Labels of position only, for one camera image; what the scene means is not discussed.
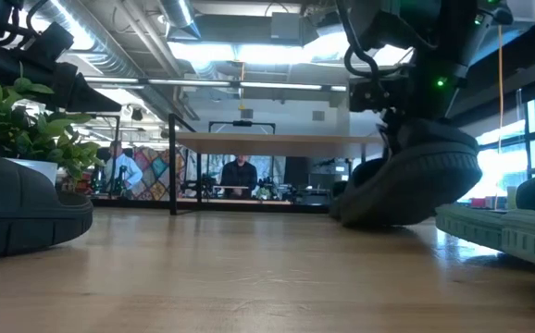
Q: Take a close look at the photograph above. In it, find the black rubber slide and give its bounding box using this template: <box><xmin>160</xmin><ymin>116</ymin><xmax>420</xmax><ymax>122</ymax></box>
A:
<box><xmin>328</xmin><ymin>156</ymin><xmax>389</xmax><ymax>219</ymax></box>
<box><xmin>0</xmin><ymin>147</ymin><xmax>94</xmax><ymax>263</ymax></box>
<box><xmin>340</xmin><ymin>118</ymin><xmax>484</xmax><ymax>228</ymax></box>

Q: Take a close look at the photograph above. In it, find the colourful patchwork quilt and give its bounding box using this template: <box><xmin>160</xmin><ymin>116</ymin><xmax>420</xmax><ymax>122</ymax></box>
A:
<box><xmin>131</xmin><ymin>146</ymin><xmax>186</xmax><ymax>202</ymax></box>

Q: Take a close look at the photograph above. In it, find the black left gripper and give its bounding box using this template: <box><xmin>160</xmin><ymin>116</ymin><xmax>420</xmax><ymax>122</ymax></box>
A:
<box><xmin>0</xmin><ymin>50</ymin><xmax>123</xmax><ymax>114</ymax></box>

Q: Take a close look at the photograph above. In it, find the ribbed silver ventilation duct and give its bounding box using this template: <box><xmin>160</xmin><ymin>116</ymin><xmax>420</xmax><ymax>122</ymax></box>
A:
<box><xmin>21</xmin><ymin>0</ymin><xmax>190</xmax><ymax>121</ymax></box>

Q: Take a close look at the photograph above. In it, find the person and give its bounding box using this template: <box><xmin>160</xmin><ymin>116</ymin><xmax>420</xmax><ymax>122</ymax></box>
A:
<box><xmin>219</xmin><ymin>154</ymin><xmax>259</xmax><ymax>201</ymax></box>
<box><xmin>103</xmin><ymin>141</ymin><xmax>144</xmax><ymax>200</ymax></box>

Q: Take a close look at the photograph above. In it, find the long ceiling light strip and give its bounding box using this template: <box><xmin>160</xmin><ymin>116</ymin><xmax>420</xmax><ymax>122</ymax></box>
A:
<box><xmin>83</xmin><ymin>76</ymin><xmax>348</xmax><ymax>93</ymax></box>

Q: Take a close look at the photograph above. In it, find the wooden shelf black metal frame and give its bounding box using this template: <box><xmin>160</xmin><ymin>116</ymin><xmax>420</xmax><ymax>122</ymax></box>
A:
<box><xmin>168</xmin><ymin>113</ymin><xmax>389</xmax><ymax>216</ymax></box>

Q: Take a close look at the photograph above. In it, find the grey ceiling unit box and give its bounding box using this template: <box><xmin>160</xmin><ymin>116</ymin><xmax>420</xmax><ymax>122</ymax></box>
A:
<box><xmin>269</xmin><ymin>11</ymin><xmax>306</xmax><ymax>46</ymax></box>

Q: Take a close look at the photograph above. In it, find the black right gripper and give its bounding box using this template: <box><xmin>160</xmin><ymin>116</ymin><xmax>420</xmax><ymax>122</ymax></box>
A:
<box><xmin>349</xmin><ymin>76</ymin><xmax>417</xmax><ymax>156</ymax></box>

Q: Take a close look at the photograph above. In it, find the black aluminium table frame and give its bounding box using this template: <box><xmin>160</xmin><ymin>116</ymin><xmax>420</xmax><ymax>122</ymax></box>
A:
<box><xmin>89</xmin><ymin>196</ymin><xmax>332</xmax><ymax>215</ymax></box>

